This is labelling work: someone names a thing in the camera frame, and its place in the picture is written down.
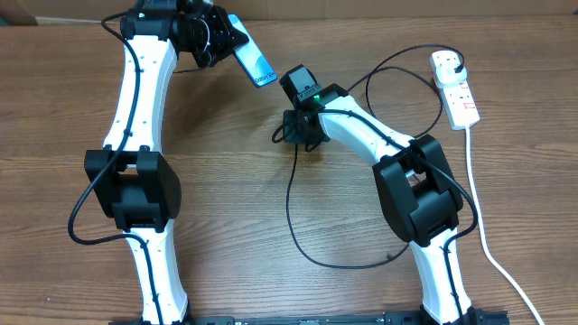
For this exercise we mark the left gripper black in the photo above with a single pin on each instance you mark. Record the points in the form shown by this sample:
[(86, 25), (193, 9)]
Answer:
[(228, 39)]

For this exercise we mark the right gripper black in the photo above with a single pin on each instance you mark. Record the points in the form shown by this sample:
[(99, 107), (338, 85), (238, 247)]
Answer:
[(293, 136)]

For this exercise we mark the blue Galaxy smartphone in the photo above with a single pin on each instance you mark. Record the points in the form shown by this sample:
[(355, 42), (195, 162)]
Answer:
[(251, 59)]

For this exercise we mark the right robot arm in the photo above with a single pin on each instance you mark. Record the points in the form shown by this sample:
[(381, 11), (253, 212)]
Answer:
[(418, 195)]

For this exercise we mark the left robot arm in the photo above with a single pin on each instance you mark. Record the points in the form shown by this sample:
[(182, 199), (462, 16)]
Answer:
[(134, 184)]

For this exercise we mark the white charger plug adapter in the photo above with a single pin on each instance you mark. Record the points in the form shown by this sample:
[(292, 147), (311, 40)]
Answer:
[(446, 76)]

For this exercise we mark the white power strip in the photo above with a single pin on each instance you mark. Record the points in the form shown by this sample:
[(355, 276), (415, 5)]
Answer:
[(458, 101)]

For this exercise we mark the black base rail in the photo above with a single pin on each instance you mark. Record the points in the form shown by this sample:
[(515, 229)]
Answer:
[(479, 317)]

